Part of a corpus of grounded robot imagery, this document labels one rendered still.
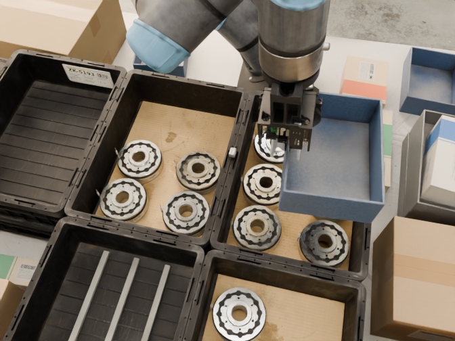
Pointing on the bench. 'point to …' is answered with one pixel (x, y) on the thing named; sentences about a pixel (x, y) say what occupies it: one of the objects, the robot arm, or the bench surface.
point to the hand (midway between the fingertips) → (288, 141)
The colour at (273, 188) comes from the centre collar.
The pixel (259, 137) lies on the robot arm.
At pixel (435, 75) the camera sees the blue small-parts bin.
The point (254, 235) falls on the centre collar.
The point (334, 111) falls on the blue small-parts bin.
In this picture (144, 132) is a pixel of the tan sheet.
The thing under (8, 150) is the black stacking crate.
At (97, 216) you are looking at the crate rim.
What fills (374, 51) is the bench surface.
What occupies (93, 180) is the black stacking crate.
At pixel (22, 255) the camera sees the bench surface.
